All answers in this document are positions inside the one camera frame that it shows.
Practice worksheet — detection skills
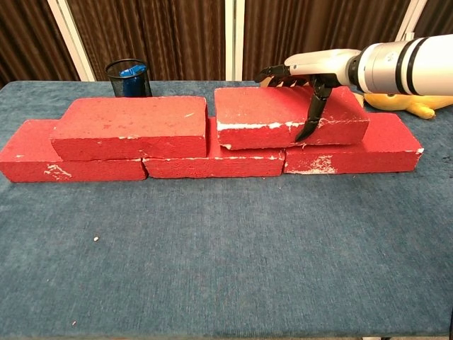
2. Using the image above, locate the blue tablecloth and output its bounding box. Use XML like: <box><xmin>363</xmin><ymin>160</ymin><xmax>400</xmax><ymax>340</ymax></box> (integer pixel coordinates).
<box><xmin>0</xmin><ymin>79</ymin><xmax>453</xmax><ymax>340</ymax></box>

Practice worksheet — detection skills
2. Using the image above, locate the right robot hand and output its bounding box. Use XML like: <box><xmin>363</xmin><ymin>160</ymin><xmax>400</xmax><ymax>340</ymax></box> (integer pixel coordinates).
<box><xmin>254</xmin><ymin>48</ymin><xmax>360</xmax><ymax>142</ymax></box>

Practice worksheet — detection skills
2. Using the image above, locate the blue object in cup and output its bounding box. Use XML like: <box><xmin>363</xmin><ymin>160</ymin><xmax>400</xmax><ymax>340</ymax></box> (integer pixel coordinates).
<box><xmin>118</xmin><ymin>64</ymin><xmax>147</xmax><ymax>97</ymax></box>

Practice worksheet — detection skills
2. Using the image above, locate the white partition post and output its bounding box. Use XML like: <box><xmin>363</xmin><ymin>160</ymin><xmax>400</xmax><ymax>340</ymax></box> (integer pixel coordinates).
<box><xmin>394</xmin><ymin>0</ymin><xmax>429</xmax><ymax>42</ymax></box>
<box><xmin>224</xmin><ymin>0</ymin><xmax>245</xmax><ymax>81</ymax></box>
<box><xmin>47</xmin><ymin>0</ymin><xmax>96</xmax><ymax>81</ymax></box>

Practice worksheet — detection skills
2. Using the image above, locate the red foam brick white scratch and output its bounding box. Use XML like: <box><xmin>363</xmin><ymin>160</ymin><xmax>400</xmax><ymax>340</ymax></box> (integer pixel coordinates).
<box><xmin>50</xmin><ymin>96</ymin><xmax>209</xmax><ymax>162</ymax></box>

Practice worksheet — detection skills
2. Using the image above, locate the red foam brick chipped edge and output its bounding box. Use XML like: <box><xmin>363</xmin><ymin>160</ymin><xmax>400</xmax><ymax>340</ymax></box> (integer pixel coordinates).
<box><xmin>214</xmin><ymin>86</ymin><xmax>371</xmax><ymax>150</ymax></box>

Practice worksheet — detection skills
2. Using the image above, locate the brown pleated curtain panel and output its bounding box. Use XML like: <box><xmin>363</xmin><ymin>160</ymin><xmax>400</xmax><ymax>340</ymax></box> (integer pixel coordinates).
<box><xmin>413</xmin><ymin>0</ymin><xmax>453</xmax><ymax>38</ymax></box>
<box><xmin>67</xmin><ymin>0</ymin><xmax>227</xmax><ymax>81</ymax></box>
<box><xmin>242</xmin><ymin>0</ymin><xmax>413</xmax><ymax>81</ymax></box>
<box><xmin>0</xmin><ymin>0</ymin><xmax>81</xmax><ymax>89</ymax></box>

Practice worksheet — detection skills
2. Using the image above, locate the black mesh pen cup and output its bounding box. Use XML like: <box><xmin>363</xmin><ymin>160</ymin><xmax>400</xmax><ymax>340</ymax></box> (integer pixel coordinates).
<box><xmin>105</xmin><ymin>58</ymin><xmax>153</xmax><ymax>98</ymax></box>

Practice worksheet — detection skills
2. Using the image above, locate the yellow plush toy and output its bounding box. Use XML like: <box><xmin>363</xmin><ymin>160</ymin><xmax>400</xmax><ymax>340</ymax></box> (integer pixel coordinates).
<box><xmin>364</xmin><ymin>92</ymin><xmax>453</xmax><ymax>120</ymax></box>

